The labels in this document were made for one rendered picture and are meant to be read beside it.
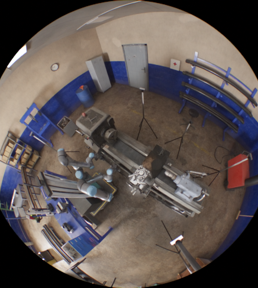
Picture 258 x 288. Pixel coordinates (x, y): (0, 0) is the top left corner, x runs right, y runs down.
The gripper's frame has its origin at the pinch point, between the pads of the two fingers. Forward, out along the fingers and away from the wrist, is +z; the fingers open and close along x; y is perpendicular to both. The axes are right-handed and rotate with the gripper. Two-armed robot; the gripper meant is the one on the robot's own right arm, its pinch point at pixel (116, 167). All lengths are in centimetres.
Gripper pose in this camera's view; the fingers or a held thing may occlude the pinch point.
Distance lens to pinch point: 179.5
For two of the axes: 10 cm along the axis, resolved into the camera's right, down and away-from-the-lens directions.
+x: 8.8, 4.2, -2.2
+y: -4.1, 9.1, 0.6
